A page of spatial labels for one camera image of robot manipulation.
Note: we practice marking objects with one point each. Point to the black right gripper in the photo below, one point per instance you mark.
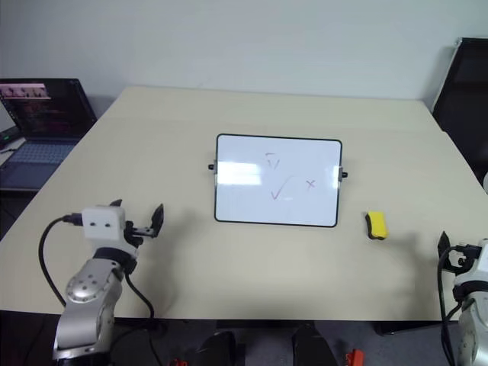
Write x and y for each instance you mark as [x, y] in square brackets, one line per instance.
[463, 257]

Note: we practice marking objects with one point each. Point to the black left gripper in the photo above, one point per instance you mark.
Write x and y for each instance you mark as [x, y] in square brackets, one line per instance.
[143, 231]

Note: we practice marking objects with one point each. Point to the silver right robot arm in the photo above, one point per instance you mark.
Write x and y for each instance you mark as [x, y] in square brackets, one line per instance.
[474, 328]

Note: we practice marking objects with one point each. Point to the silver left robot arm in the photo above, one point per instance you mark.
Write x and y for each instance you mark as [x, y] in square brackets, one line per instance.
[89, 289]

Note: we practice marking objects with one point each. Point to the yellow and black eraser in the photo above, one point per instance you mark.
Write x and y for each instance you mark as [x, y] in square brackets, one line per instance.
[377, 225]

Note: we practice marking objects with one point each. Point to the white rounded object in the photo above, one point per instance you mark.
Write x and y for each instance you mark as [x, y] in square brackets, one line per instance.
[486, 183]

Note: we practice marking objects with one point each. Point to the open dark laptop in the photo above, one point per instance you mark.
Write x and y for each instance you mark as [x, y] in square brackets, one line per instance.
[42, 126]

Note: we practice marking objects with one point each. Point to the small red part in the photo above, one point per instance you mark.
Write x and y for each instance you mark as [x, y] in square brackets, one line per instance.
[354, 357]

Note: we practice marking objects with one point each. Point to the small black-framed whiteboard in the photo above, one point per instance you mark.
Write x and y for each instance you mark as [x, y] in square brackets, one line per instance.
[278, 179]

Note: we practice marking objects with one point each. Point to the black office chair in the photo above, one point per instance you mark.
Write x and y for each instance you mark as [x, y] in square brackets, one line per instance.
[463, 99]

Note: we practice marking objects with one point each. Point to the black device with green light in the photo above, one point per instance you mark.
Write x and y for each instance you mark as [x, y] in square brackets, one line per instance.
[8, 136]

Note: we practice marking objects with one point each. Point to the dark rounded shape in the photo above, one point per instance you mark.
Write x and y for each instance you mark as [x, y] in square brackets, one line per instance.
[219, 348]
[312, 347]

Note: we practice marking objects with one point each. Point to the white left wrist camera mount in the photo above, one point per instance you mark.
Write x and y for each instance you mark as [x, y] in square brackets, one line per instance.
[102, 225]

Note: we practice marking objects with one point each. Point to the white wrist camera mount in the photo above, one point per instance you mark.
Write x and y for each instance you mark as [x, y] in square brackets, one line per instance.
[102, 225]
[480, 267]

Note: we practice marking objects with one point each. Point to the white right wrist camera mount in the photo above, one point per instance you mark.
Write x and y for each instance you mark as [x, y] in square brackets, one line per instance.
[480, 267]

